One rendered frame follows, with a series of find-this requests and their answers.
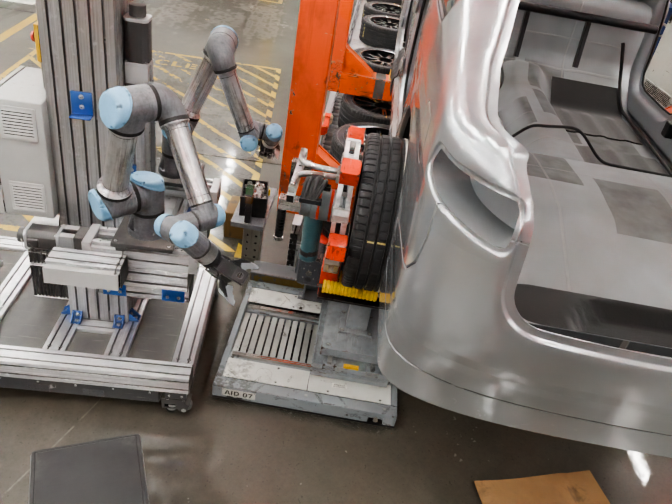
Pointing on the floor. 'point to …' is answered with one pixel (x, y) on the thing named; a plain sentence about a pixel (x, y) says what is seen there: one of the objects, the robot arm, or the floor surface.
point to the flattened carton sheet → (543, 490)
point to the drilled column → (251, 245)
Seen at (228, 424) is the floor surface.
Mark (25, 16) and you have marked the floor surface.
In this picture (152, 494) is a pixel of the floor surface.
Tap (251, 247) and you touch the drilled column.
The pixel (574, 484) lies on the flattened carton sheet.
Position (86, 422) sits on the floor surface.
